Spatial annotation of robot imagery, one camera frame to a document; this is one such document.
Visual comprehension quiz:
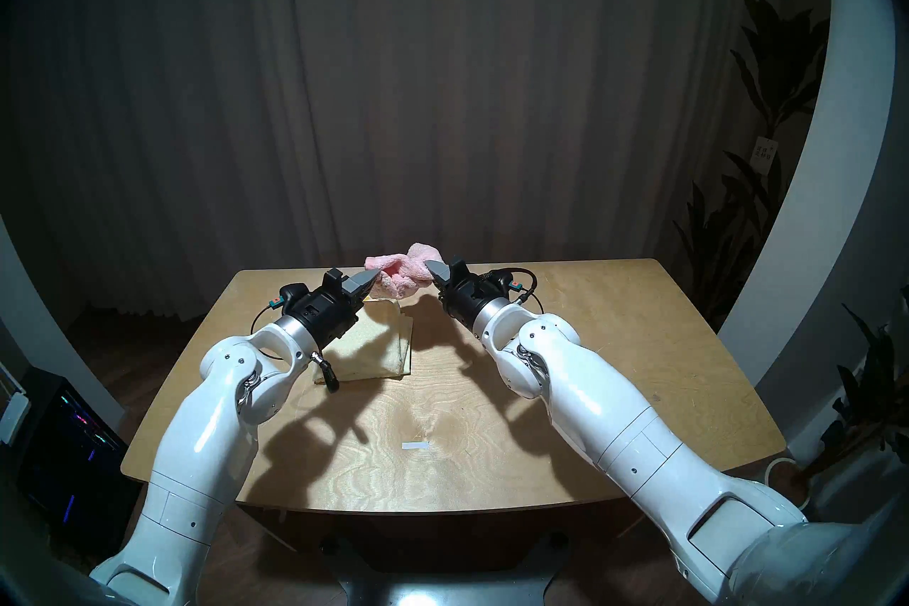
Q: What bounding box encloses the black computer tower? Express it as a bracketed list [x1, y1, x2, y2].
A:
[14, 367, 143, 563]

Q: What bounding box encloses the white paper plant tag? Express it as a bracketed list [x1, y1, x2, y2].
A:
[751, 136, 779, 176]

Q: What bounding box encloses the grey pleated curtain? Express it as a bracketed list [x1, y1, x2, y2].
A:
[7, 0, 832, 321]

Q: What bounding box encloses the white round plant pot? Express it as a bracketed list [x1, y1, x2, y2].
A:
[763, 457, 812, 513]

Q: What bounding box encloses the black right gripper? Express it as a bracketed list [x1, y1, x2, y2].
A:
[424, 258, 508, 334]

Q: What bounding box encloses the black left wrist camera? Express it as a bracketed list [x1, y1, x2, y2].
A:
[271, 284, 310, 314]

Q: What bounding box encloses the cream textured towel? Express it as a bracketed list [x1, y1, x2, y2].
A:
[312, 298, 414, 385]

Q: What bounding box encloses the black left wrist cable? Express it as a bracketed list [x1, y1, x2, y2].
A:
[249, 306, 340, 394]

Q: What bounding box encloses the dark plant in white pot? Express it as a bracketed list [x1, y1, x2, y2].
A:
[802, 285, 909, 481]

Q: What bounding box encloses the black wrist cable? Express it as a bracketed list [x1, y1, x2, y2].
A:
[483, 267, 546, 316]
[249, 306, 340, 394]

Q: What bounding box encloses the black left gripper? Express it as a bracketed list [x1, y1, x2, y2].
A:
[288, 267, 383, 351]

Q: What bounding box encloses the tall dark leafy plant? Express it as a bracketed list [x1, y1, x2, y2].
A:
[671, 0, 832, 332]

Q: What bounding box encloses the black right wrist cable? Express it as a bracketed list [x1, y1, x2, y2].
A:
[483, 267, 546, 316]

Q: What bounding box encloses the pink terry towel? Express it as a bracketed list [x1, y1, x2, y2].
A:
[364, 242, 445, 300]

